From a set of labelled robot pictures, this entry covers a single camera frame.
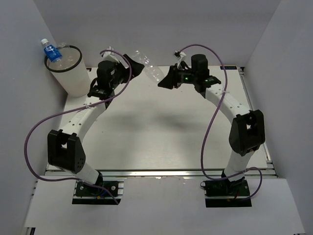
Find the aluminium table front rail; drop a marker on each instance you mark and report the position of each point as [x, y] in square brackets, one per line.
[163, 173]

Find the blue label Pocari Sweat bottle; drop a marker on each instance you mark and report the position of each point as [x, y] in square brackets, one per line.
[51, 51]

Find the blue sticker on table corner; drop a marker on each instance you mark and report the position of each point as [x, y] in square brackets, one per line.
[228, 67]

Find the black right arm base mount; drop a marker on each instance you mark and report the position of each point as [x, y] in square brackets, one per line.
[226, 194]

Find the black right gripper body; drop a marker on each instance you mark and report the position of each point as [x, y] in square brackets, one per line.
[186, 76]

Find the white bin with black rim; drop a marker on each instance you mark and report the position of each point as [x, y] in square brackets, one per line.
[75, 80]

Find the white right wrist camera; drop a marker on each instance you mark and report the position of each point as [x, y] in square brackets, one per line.
[180, 55]

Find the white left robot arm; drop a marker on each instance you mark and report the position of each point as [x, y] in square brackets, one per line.
[65, 149]

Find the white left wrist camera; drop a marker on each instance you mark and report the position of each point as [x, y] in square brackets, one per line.
[109, 56]

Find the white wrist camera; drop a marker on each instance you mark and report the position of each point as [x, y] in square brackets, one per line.
[180, 55]
[109, 56]

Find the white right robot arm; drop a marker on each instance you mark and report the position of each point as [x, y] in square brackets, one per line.
[247, 131]

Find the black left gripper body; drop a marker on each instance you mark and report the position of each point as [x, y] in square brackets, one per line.
[121, 75]

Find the clear bottle with blue-white cap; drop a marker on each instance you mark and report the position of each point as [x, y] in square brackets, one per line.
[69, 57]

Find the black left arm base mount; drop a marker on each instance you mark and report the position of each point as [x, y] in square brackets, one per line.
[86, 195]

